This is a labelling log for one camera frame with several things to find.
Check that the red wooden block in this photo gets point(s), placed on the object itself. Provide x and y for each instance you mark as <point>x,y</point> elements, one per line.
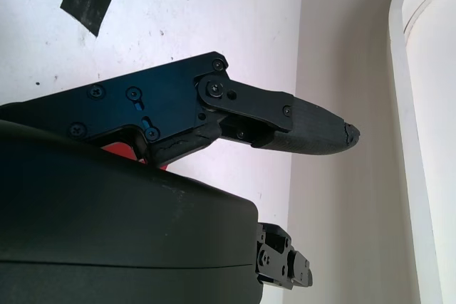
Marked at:
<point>119,150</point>

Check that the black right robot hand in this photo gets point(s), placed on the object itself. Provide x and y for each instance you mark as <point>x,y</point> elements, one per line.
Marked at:
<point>107,218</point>

